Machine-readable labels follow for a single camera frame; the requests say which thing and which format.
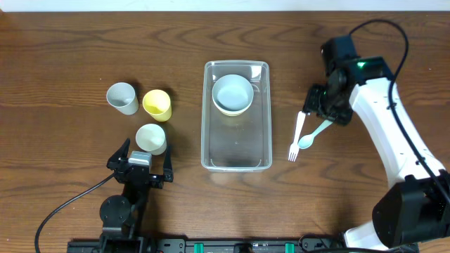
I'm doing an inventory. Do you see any pale green cup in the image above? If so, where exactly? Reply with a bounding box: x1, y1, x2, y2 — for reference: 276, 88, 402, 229
135, 124, 167, 155

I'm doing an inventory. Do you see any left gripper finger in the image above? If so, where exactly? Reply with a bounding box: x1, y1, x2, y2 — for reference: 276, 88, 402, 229
106, 138, 130, 170
163, 146, 174, 182

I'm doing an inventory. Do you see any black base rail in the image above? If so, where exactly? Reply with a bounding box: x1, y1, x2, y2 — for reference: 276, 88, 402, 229
66, 235, 420, 253

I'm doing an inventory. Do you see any light blue plastic spoon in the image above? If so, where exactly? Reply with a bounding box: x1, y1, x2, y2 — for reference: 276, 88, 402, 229
297, 120, 333, 150

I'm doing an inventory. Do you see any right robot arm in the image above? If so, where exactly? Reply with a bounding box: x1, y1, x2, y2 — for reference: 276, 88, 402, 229
302, 35, 449, 250

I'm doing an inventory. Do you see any yellow cup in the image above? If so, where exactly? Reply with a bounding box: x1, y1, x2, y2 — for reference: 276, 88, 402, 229
142, 89, 172, 122

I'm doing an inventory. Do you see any grey cup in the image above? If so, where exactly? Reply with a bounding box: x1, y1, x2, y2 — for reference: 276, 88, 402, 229
106, 82, 139, 115

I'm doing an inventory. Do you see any clear plastic container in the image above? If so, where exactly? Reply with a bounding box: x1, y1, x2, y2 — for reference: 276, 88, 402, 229
201, 60, 272, 172

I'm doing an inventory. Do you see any grey bowl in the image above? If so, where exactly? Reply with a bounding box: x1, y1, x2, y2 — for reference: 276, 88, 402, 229
212, 74, 255, 110

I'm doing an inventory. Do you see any yellow bowl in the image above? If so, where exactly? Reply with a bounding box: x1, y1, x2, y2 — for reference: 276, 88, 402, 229
215, 104, 250, 117

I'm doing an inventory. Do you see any white plastic fork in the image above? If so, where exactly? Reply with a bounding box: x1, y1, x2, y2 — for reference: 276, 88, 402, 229
288, 111, 306, 162

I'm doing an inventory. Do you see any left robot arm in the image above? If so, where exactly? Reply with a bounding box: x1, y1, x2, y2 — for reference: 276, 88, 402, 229
98, 139, 174, 252

